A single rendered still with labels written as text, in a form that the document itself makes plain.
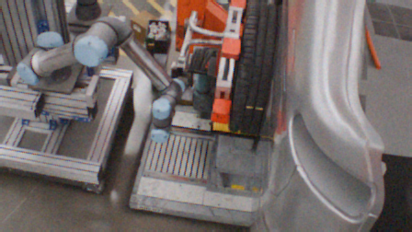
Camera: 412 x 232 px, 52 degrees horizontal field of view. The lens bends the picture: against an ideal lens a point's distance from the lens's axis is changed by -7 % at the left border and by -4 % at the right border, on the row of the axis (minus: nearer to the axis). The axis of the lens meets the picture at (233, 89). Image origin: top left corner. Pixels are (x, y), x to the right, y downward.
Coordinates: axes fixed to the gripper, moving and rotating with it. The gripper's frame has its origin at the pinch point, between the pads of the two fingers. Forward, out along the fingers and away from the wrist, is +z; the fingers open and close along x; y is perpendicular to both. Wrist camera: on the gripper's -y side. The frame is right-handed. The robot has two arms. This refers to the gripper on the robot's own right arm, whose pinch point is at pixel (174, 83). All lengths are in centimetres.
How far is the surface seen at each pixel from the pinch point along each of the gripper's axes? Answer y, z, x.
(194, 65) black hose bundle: 16.3, -3.0, -9.2
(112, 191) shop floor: -83, -17, 33
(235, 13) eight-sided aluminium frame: 27.9, 24.7, -23.8
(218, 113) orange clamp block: 5.1, -18.9, -23.1
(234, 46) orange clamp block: 31.5, -3.6, -25.2
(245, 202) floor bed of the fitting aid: -75, -14, -46
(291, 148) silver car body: 61, -75, -44
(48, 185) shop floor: -83, -22, 72
